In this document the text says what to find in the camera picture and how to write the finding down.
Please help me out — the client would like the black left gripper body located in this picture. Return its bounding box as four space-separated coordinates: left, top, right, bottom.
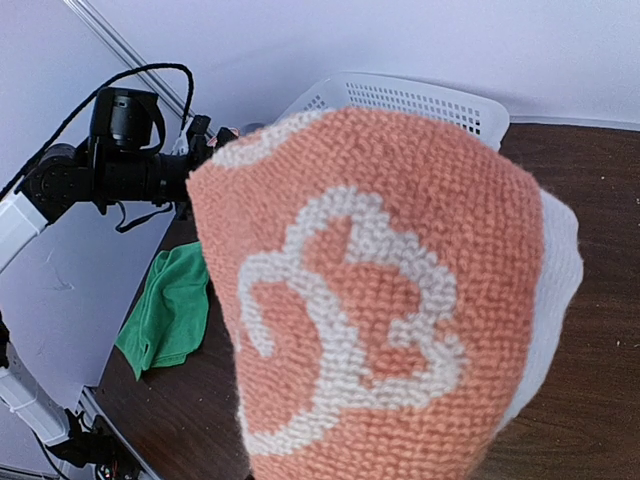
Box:
170 115 216 220

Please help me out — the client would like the green microfiber towel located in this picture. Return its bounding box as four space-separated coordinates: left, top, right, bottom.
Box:
115 242 209 379

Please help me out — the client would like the orange bunny pattern towel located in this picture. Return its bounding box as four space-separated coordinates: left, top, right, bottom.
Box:
187 108 583 479

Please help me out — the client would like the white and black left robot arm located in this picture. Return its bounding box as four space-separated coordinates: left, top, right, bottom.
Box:
1 87 213 454

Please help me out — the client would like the white plastic mesh basket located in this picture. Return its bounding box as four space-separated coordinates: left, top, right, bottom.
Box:
281 72 510 151

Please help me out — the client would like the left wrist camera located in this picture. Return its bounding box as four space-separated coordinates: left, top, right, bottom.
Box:
171 115 212 163

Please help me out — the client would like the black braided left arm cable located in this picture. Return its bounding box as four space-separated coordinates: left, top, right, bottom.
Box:
0 62 195 201

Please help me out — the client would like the left aluminium frame post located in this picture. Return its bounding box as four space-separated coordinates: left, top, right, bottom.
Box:
63 0 195 126

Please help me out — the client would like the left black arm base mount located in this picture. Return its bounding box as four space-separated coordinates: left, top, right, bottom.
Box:
44 409 120 479

